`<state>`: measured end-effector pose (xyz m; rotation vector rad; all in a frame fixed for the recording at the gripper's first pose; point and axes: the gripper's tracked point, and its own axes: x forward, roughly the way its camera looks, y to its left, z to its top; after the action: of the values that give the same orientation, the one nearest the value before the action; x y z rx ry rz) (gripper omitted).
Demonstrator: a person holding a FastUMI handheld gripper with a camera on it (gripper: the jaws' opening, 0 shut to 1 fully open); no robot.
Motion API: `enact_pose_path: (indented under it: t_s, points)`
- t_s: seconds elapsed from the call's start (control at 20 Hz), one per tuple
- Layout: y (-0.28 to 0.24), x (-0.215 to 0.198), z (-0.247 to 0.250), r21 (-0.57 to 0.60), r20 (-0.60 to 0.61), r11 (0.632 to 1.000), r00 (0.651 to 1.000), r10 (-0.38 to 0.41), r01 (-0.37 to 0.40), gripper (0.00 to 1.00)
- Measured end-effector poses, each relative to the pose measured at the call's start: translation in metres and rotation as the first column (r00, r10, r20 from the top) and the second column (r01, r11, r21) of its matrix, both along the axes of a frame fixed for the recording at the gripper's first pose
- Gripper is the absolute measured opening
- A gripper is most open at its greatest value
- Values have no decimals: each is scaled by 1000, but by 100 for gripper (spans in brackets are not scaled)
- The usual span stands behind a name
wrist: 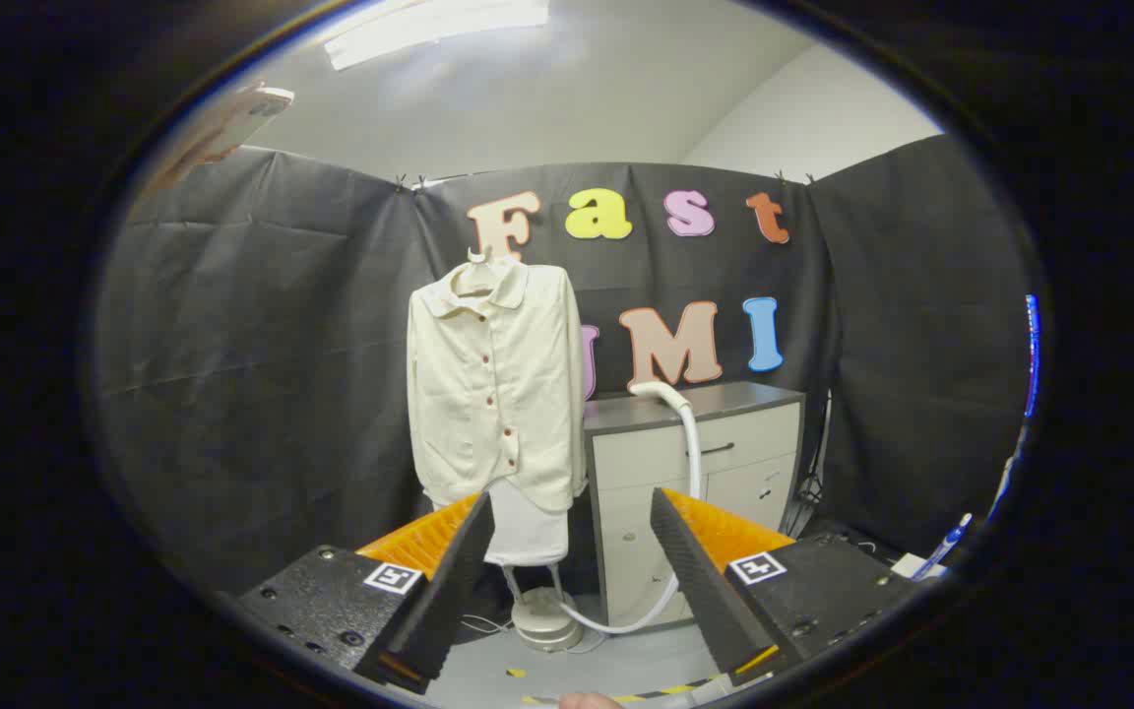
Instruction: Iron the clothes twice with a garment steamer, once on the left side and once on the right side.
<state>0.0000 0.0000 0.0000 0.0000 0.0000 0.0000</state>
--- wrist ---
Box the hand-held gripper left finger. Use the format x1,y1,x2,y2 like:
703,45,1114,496
235,490,497,695

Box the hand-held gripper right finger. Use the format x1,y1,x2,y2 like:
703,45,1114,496
648,487,925,690

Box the grey garment steamer base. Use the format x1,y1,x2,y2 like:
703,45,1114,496
502,561,588,653

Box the white garment steamer hose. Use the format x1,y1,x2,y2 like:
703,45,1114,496
555,394,704,636

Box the cream button-up shirt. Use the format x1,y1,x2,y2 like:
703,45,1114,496
406,258,590,515

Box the white garment steamer head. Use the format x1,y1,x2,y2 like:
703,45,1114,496
629,380,691,411

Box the white ironing pad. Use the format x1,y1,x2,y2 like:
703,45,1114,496
434,478,571,568

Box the white cabinet with grey top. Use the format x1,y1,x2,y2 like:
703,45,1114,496
582,382,806,631

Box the yellow black floor tape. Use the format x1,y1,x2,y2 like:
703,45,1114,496
506,668,725,706

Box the blue pen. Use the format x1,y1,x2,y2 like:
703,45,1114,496
912,512,974,582

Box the blue lit screen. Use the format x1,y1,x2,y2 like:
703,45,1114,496
1024,293,1041,419

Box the ceiling light panel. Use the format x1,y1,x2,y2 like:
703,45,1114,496
323,0,550,72

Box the bundle of dark cables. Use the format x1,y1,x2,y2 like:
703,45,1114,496
784,394,834,538

